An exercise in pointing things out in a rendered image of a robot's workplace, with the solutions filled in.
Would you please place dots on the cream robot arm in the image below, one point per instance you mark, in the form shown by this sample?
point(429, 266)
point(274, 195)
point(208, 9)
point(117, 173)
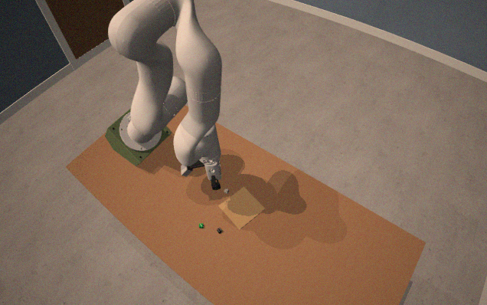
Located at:
point(133, 32)

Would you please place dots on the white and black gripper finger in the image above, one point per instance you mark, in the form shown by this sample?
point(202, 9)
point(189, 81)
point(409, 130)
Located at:
point(216, 185)

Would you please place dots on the tan flat mat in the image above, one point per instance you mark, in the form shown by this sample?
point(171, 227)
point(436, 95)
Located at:
point(241, 208)

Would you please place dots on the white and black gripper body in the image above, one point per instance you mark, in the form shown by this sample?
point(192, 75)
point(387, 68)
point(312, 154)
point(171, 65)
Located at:
point(213, 169)

